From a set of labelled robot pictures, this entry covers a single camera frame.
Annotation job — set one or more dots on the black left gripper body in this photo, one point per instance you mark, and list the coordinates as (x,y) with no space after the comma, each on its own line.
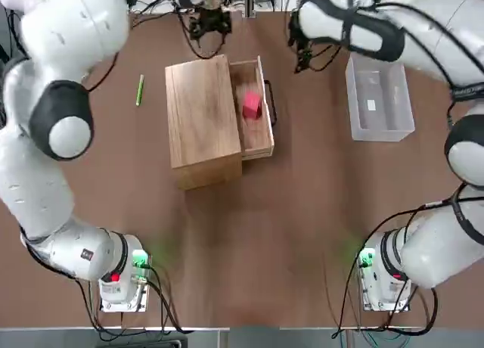
(211,18)

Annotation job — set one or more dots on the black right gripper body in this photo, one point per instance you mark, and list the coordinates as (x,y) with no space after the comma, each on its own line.
(296,34)

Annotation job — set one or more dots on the red bag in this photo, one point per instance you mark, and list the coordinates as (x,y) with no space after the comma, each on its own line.
(252,106)

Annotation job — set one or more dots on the green stick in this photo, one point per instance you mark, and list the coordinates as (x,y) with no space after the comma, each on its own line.
(140,91)

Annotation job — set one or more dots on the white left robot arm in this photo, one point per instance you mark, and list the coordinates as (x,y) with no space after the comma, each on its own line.
(75,22)

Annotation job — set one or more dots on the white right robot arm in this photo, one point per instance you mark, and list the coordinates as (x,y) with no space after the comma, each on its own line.
(435,26)

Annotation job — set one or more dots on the wooden drawer cabinet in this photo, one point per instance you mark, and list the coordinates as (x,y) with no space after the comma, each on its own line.
(202,113)

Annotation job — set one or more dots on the clear plastic box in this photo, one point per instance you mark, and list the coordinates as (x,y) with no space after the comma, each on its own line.
(378,117)

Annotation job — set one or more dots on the white desk lamp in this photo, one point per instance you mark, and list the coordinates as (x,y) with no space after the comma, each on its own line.
(11,0)

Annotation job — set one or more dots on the aluminium frame post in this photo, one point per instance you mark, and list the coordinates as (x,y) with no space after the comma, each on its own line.
(250,2)

